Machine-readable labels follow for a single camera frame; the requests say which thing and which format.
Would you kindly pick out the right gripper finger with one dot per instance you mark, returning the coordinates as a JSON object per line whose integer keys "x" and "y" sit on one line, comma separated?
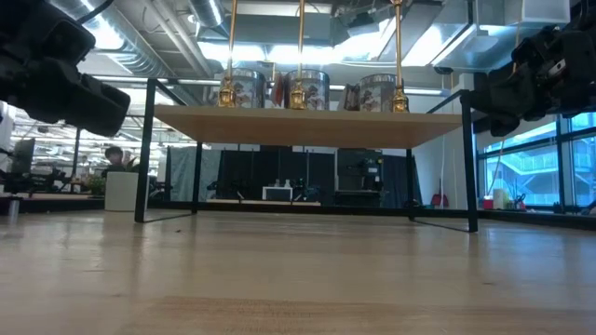
{"x": 510, "y": 97}

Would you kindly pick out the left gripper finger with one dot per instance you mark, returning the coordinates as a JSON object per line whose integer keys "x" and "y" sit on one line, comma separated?
{"x": 98, "y": 109}

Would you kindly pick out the brass candlestick holder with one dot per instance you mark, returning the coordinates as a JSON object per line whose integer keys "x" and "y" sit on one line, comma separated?
{"x": 299, "y": 97}
{"x": 400, "y": 102}
{"x": 227, "y": 95}

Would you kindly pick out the orange book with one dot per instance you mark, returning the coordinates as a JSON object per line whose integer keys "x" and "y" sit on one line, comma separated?
{"x": 279, "y": 90}

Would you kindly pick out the person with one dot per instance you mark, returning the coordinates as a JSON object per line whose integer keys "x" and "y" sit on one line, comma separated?
{"x": 114, "y": 156}

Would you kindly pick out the dark framed window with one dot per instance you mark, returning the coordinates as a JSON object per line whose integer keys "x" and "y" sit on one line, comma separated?
{"x": 521, "y": 172}

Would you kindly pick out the small plant in white pot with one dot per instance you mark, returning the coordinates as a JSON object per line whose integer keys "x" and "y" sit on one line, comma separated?
{"x": 122, "y": 191}

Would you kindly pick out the black background monitor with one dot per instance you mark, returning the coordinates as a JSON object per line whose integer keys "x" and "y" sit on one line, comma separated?
{"x": 23, "y": 156}

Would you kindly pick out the white bottle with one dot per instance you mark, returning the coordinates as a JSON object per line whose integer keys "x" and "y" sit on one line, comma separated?
{"x": 500, "y": 200}

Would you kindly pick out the small red box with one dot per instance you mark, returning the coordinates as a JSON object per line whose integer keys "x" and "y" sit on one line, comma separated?
{"x": 487, "y": 204}

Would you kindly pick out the red floor object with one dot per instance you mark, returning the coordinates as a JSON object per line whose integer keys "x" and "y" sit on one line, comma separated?
{"x": 439, "y": 201}

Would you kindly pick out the black partition panel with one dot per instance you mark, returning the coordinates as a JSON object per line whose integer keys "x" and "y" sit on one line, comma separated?
{"x": 253, "y": 167}

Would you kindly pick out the black background machine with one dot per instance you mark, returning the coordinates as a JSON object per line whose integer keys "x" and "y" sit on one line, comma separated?
{"x": 358, "y": 177}

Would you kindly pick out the white box monitor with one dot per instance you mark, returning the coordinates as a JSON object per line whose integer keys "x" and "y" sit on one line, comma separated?
{"x": 277, "y": 193}

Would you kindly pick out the grey ceiling box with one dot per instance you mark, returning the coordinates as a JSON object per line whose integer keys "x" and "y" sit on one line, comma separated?
{"x": 319, "y": 25}

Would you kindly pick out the wooden shelf with black legs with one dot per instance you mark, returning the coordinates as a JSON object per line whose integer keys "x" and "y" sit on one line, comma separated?
{"x": 302, "y": 125}

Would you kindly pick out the silver rectangular ceiling duct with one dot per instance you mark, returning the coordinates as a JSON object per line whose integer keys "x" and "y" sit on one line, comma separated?
{"x": 493, "y": 46}
{"x": 419, "y": 32}

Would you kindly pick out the silver spiral ceiling duct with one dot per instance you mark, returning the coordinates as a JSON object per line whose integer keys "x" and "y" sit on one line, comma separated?
{"x": 139, "y": 65}
{"x": 207, "y": 11}

